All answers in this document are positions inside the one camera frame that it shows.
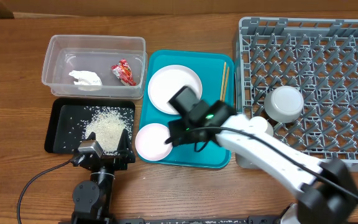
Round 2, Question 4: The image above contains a pile of rice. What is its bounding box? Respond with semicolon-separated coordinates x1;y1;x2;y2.
53;105;134;154

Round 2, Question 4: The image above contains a small pink bowl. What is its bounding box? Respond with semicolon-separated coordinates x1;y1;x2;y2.
135;123;173;161

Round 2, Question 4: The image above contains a large white plate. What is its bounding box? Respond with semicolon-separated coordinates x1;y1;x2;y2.
148;65;203;115

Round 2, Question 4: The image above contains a white napkin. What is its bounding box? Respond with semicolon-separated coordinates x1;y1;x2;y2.
69;70;103;91

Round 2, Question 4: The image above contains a red snack wrapper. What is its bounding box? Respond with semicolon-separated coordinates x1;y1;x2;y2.
111;59;136;86

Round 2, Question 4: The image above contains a wooden chopstick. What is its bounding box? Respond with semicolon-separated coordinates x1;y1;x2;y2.
222;67;230;102
219;61;227;101

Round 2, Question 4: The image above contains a white cup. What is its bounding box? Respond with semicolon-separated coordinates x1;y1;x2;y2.
249;116;274;136

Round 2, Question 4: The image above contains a grey bowl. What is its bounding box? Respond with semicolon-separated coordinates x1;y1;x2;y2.
264;86;304;123

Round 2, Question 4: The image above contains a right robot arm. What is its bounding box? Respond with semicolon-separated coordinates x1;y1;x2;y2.
135;100;358;223

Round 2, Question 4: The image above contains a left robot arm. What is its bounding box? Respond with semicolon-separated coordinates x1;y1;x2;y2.
16;129;135;224

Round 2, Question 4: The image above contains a grey dishwasher rack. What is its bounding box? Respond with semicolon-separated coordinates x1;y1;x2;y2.
234;17;358;172

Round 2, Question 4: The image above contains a black tray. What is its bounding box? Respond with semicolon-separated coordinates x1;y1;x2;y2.
44;98;135;154

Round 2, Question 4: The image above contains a clear plastic bin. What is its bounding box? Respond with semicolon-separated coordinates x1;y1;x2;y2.
42;35;147;100

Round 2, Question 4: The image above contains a teal serving tray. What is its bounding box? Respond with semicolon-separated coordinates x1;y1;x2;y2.
139;50;235;169

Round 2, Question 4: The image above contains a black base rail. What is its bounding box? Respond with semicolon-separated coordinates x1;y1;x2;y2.
117;215;279;224

